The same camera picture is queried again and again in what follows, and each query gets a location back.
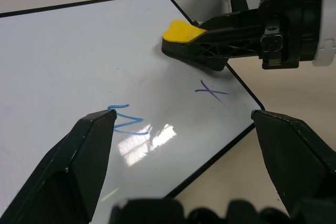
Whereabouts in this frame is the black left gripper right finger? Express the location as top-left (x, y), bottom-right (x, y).
top-left (250, 109), bottom-right (336, 217)

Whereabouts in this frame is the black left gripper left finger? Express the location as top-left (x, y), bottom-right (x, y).
top-left (0, 109), bottom-right (118, 224)

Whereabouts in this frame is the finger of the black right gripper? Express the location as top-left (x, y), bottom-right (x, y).
top-left (183, 26), bottom-right (264, 60)
top-left (194, 8), bottom-right (263, 34)

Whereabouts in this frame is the yellow and black whiteboard eraser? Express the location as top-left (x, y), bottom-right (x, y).
top-left (161, 19), bottom-right (227, 72)

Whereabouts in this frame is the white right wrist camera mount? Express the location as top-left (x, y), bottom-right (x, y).
top-left (311, 0), bottom-right (336, 67)

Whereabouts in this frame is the white whiteboard with black frame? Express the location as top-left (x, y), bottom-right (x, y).
top-left (0, 0), bottom-right (266, 224)

